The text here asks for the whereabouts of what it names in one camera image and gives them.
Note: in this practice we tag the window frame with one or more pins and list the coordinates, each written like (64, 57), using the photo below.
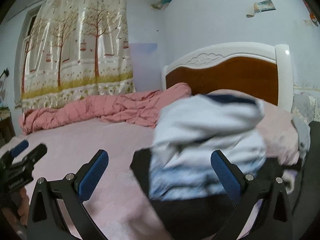
(22, 46)

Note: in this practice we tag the dark wooden side table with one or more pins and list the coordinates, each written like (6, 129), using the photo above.
(7, 131)

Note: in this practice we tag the white wooden headboard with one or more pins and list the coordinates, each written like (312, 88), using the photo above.
(257, 69)

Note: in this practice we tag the pink bed sheet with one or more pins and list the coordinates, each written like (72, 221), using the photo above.
(220, 216)

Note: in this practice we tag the white navy varsity jacket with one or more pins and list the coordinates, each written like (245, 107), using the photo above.
(190, 130)

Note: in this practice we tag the wall mounted desk lamp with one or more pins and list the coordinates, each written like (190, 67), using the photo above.
(3, 76)

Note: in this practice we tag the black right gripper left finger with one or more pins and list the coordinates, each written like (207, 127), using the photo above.
(45, 217)

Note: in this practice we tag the wall picture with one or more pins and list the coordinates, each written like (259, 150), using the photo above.
(258, 7)

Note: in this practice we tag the black fuzzy garment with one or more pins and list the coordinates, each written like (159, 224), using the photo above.
(201, 218)

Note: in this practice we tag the person's left hand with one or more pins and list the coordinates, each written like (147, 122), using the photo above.
(21, 209)

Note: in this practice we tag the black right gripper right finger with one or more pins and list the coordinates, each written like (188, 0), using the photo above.
(274, 219)

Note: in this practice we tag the tree print curtain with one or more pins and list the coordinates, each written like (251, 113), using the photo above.
(77, 48)

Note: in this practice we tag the pink plaid quilt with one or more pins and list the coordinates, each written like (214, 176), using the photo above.
(139, 108)

